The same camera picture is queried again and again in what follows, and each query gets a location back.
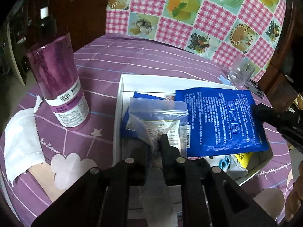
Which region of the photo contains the person right hand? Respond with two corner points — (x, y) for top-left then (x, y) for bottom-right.
(285, 161), (303, 221)

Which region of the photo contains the pink sparkly cloth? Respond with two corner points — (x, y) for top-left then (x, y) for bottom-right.
(164, 95), (175, 101)

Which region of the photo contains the blue foil pouch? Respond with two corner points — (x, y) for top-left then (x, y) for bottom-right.
(120, 92), (164, 138)
(175, 88), (269, 157)

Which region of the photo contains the yellow tissue packet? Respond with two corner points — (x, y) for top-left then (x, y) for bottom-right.
(234, 152), (253, 169)

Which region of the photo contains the pink checkered patchwork cover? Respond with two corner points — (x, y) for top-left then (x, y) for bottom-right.
(105, 0), (287, 81)

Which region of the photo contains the clear plastic zip bag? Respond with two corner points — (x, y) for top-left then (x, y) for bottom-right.
(128, 97), (190, 157)

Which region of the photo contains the black plastic clip tool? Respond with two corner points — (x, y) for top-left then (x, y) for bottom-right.
(244, 79), (264, 99)

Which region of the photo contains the white shallow cardboard box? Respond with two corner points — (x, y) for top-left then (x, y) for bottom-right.
(112, 74), (275, 220)

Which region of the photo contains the clear drinking glass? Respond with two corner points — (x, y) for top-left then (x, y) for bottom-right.
(227, 56), (255, 87)

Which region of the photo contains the white face mask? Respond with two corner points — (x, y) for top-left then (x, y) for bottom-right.
(4, 96), (45, 184)

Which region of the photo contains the panda plush toy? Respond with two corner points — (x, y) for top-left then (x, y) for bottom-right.
(203, 155), (234, 172)

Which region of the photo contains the purple pump lotion bottle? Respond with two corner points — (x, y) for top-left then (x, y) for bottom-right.
(26, 33), (89, 129)

